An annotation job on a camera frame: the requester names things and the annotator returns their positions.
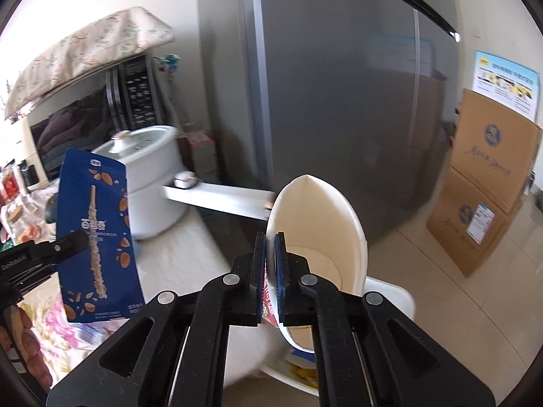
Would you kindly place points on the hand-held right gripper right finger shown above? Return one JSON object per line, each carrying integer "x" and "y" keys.
{"x": 279, "y": 271}

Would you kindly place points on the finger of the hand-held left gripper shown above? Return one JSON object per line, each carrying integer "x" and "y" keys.
{"x": 68, "y": 243}

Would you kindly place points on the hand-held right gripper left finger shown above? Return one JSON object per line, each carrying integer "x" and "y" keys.
{"x": 259, "y": 280}

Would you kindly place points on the blue snack packet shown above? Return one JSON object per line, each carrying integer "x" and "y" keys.
{"x": 102, "y": 203}

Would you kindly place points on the red instant noodle cup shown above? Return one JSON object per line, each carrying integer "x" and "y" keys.
{"x": 322, "y": 220}

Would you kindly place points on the yellow wrapper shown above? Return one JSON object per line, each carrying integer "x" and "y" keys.
{"x": 305, "y": 375}

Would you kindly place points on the white plastic bin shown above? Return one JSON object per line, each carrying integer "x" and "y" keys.
{"x": 390, "y": 301}

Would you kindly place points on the person's left hand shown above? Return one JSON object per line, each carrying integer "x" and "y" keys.
{"x": 25, "y": 339}

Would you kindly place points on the floral tablecloth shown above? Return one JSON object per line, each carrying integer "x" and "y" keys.
{"x": 182, "y": 246}

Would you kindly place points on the cream kitchen appliance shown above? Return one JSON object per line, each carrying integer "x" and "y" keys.
{"x": 25, "y": 144}

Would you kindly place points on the white electric pot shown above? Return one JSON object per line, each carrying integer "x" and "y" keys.
{"x": 148, "y": 165}

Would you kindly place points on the black microwave oven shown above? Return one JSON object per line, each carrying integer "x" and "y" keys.
{"x": 76, "y": 131}

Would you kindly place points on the stacked boxes beside refrigerator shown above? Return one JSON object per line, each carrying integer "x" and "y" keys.
{"x": 199, "y": 144}

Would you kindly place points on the cardboard box with white label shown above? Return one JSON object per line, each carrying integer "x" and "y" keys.
{"x": 458, "y": 237}

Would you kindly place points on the grey refrigerator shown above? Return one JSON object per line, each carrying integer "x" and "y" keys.
{"x": 339, "y": 93}

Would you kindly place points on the floral cover cloth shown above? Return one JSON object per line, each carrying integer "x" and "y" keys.
{"x": 97, "y": 42}

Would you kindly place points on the plain cardboard box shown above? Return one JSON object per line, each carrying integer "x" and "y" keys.
{"x": 488, "y": 157}

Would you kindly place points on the blue white printed box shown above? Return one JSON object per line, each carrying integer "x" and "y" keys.
{"x": 505, "y": 80}

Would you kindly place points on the small teal wall hook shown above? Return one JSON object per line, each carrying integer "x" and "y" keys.
{"x": 169, "y": 61}

